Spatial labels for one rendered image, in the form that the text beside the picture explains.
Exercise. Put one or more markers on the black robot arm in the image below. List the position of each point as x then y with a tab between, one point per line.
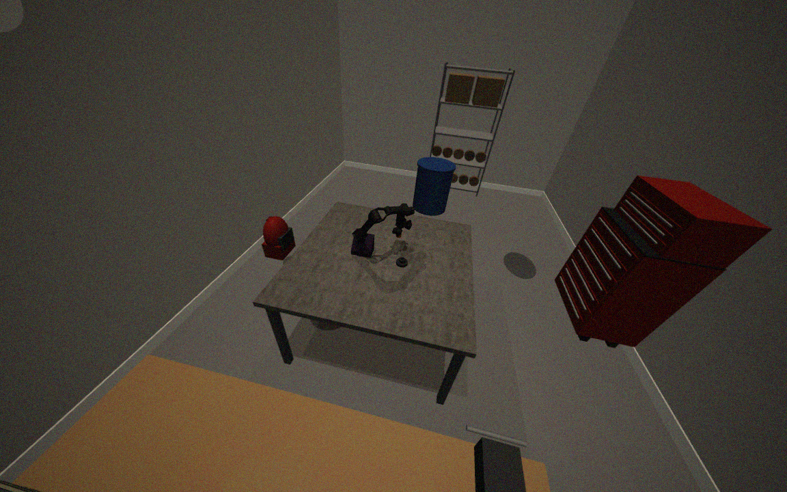
374	217

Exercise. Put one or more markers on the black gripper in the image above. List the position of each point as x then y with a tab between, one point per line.
398	229

